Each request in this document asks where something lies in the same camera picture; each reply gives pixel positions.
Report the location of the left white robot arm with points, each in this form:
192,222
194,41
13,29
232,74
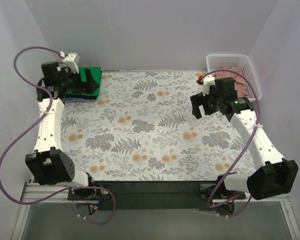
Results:
48,163

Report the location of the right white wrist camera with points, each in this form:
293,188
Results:
206,81

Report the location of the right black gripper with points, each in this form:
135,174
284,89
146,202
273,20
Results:
204,101

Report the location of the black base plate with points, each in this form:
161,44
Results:
159,195

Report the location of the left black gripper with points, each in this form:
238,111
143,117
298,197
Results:
82,81

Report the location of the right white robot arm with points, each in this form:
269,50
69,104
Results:
274,175

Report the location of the pink t shirt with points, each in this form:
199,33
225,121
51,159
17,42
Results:
240,84

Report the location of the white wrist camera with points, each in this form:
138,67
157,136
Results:
70,61
206,81

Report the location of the floral table mat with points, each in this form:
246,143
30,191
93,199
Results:
141,128

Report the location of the green t shirt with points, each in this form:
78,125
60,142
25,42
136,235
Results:
85,84

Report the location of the folded black t shirt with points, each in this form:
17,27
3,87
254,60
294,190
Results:
81,96

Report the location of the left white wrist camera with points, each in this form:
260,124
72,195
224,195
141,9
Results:
70,61

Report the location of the white plastic basket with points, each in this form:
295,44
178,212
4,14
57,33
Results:
230,61

